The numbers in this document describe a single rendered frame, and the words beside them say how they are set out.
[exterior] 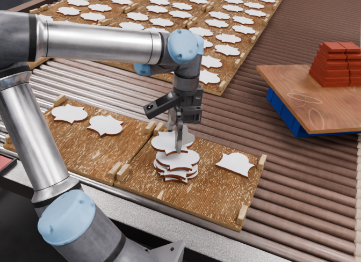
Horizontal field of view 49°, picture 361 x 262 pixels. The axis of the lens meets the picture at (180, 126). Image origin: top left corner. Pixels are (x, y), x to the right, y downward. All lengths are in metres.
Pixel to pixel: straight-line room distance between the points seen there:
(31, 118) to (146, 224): 0.45
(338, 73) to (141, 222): 1.05
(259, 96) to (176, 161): 0.70
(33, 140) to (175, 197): 0.48
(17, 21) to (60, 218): 0.38
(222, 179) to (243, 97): 0.59
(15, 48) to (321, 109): 1.14
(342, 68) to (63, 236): 1.35
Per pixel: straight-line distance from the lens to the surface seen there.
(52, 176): 0.94
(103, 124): 1.48
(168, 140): 1.26
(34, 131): 0.93
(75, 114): 1.53
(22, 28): 0.82
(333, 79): 1.77
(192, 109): 1.17
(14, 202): 2.57
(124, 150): 1.37
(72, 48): 0.84
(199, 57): 1.08
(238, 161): 1.37
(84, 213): 0.81
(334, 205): 1.37
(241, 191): 1.28
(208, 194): 1.24
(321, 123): 1.51
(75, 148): 1.38
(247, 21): 2.63
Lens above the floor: 1.79
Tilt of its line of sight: 35 degrees down
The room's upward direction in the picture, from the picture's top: 7 degrees clockwise
